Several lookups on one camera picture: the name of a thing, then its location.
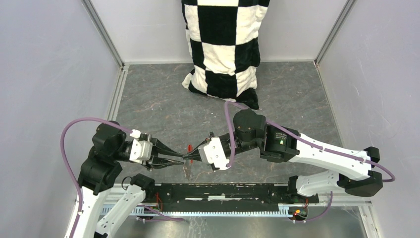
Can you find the white slotted cable duct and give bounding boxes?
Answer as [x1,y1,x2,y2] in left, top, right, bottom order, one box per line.
[100,205,292,218]

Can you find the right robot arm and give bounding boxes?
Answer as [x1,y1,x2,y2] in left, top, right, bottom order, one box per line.
[183,109,383,202]

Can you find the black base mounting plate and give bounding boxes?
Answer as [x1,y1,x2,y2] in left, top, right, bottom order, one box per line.
[143,183,319,212]

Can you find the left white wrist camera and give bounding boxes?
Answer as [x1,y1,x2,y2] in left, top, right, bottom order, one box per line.
[129,129,153,164]

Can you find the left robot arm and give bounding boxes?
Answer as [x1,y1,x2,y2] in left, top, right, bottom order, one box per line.
[60,117,182,238]

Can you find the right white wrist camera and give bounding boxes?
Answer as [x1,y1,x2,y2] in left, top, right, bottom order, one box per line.
[198,137,230,171]

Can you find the black white checkered pillow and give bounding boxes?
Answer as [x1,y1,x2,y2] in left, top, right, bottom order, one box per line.
[181,0,270,110]

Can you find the red key tag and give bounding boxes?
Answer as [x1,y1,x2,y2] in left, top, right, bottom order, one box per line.
[186,144,193,159]

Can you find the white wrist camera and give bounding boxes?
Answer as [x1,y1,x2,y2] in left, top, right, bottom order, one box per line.
[129,129,153,164]
[198,137,230,171]

